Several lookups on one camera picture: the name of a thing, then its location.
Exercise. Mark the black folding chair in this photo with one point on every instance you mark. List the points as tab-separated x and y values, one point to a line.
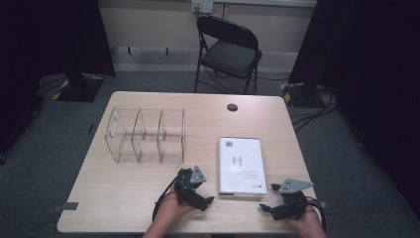
228	56

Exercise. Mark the grey tape strip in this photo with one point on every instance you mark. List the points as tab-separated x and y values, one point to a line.
67	206

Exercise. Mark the dark curtain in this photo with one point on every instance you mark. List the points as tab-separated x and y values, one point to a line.
373	66
49	36

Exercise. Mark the white book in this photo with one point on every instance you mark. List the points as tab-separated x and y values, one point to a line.
242	165

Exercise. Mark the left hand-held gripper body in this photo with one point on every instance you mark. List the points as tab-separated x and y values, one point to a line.
185	186

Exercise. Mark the person's left hand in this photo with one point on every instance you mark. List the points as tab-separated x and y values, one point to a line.
170	210

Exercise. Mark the stand base with striped tape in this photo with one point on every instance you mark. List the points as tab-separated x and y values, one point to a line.
79	87
297	94

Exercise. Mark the white wall outlet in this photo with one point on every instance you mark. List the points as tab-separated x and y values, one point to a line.
202	6

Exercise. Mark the clear acrylic divided organizer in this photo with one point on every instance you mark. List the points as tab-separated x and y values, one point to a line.
145	134

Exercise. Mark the person's right hand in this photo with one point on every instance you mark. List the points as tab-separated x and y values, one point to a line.
308	222

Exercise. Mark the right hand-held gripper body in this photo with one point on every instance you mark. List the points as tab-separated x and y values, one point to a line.
292	205

